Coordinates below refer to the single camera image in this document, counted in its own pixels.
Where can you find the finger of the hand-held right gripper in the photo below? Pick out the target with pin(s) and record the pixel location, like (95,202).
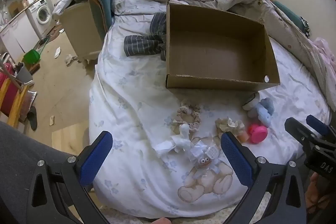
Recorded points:
(317,124)
(298,129)

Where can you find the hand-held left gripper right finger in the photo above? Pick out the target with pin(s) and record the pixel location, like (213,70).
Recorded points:
(237,158)

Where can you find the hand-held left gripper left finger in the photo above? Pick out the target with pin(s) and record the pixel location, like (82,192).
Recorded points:
(95,158)

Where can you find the pink rubber ball toy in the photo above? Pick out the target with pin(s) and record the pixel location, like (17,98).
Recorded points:
(257,134)

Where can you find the cream ruffled scrunchie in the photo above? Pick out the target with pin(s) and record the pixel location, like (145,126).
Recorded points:
(229,125)

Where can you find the light blue plush toy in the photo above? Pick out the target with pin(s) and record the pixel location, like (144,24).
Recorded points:
(265,109)

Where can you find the beige lace scrunchie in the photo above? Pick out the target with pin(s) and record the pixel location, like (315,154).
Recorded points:
(194,117)

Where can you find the brown cardboard box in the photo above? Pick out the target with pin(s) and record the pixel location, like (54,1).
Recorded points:
(218,48)

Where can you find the small orange soft block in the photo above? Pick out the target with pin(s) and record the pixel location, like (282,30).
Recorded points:
(243,137)

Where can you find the person's right hand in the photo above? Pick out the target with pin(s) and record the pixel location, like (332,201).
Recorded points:
(313,191)

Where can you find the clear plastic toy packet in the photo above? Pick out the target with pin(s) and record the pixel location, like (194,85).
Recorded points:
(206,155)

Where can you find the small beige floor item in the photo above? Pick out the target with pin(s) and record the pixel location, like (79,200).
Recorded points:
(51,120)

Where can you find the light pink garment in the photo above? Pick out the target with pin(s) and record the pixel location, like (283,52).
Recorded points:
(325,56)

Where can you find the bed with white printed sheet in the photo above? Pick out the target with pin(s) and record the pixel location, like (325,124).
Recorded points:
(134,98)

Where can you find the black slipper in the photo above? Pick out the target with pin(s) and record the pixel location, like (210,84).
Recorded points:
(32,119)

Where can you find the black white small object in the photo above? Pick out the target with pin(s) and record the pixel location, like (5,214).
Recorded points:
(304,26)

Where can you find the yellow wooden chair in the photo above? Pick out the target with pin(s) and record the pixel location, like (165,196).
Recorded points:
(14,98)

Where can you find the crumpled tissue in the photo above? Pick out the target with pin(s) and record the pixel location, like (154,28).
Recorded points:
(70,60)

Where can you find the grey plastic bin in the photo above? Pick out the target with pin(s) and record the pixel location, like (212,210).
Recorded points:
(24,73)

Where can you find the white paper scrap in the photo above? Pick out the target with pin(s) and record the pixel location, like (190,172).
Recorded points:
(57,53)

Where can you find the long teal pillow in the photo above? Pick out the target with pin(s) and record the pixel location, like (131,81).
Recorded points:
(286,11)

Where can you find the green plastic dustpan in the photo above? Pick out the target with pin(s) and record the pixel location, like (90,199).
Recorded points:
(31,56)

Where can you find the grey striped pants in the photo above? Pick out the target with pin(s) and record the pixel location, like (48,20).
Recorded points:
(143,44)

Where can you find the beige bedside cabinet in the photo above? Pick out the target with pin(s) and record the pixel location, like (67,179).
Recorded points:
(81,29)

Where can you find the white kitchen cabinet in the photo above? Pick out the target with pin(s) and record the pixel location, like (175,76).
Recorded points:
(15,32)

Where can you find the white washing machine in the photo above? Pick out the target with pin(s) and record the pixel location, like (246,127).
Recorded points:
(42,14)

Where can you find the teal orange-edged cushion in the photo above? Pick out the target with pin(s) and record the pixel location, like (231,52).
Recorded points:
(101,1)

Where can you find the white cloth pile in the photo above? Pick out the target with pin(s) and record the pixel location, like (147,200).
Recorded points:
(65,2)

